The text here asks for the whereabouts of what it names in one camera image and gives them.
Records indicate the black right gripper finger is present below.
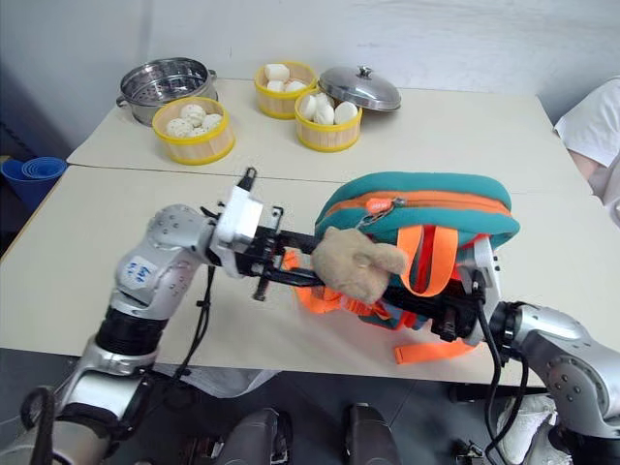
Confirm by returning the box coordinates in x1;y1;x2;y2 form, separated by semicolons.
381;284;438;319

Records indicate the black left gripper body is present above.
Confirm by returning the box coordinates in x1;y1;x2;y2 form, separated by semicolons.
232;205;293;302

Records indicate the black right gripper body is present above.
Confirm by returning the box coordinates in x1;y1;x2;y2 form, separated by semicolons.
427;268;486;343

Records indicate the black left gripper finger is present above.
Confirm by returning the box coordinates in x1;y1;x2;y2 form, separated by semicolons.
268;268;325;289
279;231;324;256

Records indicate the orange and teal backpack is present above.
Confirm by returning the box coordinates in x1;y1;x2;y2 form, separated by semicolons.
289;171;522;365

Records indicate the beige plush bear charm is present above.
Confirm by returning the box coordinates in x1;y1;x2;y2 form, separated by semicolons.
309;226;409;306

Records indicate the bamboo steamer basket yellow rim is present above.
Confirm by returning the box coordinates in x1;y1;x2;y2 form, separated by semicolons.
151;95;236;167
294;87;363;154
254;61;320;120

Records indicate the white cloth under table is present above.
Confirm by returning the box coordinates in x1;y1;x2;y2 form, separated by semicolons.
186;365;283;401

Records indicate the dark rounded shape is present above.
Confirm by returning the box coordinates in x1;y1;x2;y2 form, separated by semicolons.
342;401;401;465
212;406;295;465

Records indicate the stainless steel pot lid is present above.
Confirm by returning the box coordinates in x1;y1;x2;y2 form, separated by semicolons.
318;65;403;112

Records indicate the stainless steel steamer pot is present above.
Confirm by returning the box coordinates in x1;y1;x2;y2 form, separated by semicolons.
115;56;219;128

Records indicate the person in white clothing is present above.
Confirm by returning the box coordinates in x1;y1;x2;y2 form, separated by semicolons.
553;76;620;214

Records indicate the blue plastic container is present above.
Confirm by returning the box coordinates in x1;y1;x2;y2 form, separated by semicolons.
0;155;68;214

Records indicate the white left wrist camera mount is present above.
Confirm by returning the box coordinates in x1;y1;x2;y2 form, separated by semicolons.
208;186;265;280

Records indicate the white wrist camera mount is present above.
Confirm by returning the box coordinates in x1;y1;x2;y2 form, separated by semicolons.
208;186;265;280
470;235;503;341

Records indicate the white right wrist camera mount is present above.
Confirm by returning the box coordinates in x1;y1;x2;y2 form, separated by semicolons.
470;235;503;341

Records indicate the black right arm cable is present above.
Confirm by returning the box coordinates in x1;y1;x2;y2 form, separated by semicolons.
472;270;532;459

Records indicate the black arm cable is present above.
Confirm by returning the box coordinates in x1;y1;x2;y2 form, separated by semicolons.
162;167;259;388
472;270;532;459

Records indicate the black table frame bar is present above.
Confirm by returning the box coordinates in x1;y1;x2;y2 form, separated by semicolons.
448;382;548;406

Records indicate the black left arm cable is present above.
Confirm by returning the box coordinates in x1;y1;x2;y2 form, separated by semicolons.
162;167;259;388

